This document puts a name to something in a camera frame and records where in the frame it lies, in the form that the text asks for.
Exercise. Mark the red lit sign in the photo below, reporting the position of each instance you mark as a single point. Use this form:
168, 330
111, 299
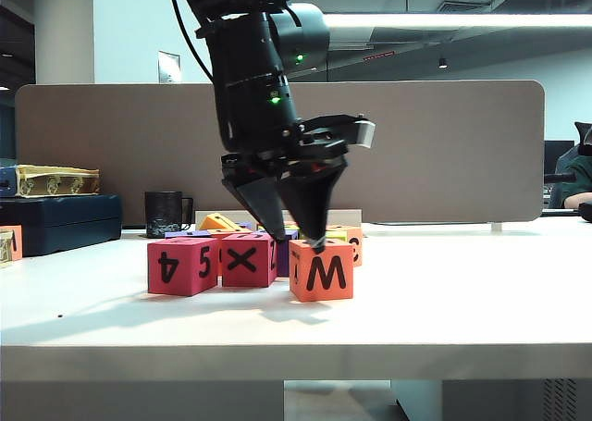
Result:
379, 56

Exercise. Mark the small beige patterned box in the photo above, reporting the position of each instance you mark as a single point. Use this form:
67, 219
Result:
5, 254

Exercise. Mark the black round object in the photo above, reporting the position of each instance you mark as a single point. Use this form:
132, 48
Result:
586, 212

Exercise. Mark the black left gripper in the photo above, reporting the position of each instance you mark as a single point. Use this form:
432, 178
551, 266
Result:
259, 125

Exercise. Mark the orange block digit 3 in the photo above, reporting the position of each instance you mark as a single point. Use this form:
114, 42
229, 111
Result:
357, 234

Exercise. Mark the gold patterned flat box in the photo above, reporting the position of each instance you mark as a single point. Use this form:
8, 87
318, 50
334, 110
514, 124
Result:
55, 185

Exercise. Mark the purple foam block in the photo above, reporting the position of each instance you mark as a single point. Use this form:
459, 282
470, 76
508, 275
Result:
247, 226
185, 235

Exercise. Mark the seated person green shirt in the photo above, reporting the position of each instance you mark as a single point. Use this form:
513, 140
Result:
580, 166

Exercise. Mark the brown desk divider panel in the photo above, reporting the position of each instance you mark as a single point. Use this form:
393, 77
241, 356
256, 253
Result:
509, 176

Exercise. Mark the black chair armrest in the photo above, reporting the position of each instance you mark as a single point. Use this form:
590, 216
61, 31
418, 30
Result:
559, 178

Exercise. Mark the black mug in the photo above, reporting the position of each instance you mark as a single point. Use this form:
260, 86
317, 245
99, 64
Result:
162, 213

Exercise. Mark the orange block digit 1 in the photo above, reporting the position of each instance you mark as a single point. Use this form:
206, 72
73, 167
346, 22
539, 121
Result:
18, 243

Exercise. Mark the orange block letters W I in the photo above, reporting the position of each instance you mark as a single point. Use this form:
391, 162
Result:
324, 296

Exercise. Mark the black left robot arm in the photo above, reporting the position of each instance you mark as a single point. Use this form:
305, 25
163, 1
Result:
305, 37

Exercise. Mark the wrist camera grey housing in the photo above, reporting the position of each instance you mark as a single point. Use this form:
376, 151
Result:
365, 134

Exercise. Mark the paper notice on column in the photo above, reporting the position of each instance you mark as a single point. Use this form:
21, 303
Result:
173, 67

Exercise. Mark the pink block digits 4 5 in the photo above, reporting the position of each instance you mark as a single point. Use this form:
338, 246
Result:
176, 287

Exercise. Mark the purple block letter M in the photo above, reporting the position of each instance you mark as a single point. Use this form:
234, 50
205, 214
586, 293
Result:
282, 266

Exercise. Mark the black chair headrest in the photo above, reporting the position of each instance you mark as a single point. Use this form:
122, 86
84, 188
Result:
583, 136

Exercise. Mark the blue flat box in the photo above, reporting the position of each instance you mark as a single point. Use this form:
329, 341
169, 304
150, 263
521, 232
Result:
7, 182

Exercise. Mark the yellow foam block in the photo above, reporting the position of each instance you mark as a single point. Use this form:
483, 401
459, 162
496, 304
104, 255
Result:
219, 222

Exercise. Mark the dark blue case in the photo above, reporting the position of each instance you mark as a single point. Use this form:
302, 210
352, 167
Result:
69, 226

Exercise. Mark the black monitor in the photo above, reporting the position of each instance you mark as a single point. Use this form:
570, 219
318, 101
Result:
557, 157

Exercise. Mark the round ceiling spotlight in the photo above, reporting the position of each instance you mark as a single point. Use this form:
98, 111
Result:
442, 63

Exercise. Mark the pink block letter X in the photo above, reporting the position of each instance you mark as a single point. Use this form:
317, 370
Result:
231, 278

